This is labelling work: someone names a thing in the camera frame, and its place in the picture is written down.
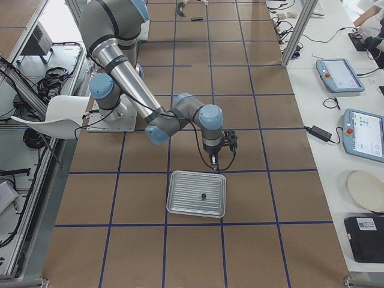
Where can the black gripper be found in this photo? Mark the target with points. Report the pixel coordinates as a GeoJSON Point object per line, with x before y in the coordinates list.
{"type": "Point", "coordinates": [212, 150]}

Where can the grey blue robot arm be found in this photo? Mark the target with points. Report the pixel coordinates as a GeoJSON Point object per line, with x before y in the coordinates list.
{"type": "Point", "coordinates": [102, 25]}

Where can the ribbed metal tray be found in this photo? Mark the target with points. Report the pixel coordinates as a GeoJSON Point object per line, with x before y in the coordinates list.
{"type": "Point", "coordinates": [186, 189]}

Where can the black power adapter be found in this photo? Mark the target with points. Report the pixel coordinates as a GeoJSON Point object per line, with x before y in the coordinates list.
{"type": "Point", "coordinates": [319, 133]}

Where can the grey brake pad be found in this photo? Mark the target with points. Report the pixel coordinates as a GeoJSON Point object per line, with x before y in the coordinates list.
{"type": "Point", "coordinates": [196, 19]}

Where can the blue teach pendant far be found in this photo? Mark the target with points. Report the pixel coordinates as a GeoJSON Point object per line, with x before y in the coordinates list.
{"type": "Point", "coordinates": [338, 75]}

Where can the blue teach pendant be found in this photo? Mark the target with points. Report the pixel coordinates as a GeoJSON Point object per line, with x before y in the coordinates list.
{"type": "Point", "coordinates": [363, 134]}
{"type": "Point", "coordinates": [338, 75]}

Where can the blue teach pendant near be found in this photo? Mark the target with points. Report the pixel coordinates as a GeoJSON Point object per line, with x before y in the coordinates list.
{"type": "Point", "coordinates": [363, 134]}

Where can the beige round plate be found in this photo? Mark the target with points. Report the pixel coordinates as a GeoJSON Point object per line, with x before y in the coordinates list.
{"type": "Point", "coordinates": [366, 190]}

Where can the white plastic chair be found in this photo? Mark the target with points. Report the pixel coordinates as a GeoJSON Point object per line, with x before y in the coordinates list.
{"type": "Point", "coordinates": [63, 117]}

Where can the olive curved brake shoe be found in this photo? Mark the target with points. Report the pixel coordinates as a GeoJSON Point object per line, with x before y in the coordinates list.
{"type": "Point", "coordinates": [179, 9]}

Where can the black flat box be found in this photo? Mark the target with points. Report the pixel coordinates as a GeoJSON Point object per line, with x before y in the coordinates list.
{"type": "Point", "coordinates": [365, 236]}

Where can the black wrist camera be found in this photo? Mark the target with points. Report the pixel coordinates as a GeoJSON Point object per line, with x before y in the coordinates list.
{"type": "Point", "coordinates": [231, 140]}

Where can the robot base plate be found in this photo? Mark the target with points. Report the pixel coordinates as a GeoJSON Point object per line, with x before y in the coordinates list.
{"type": "Point", "coordinates": [123, 118]}

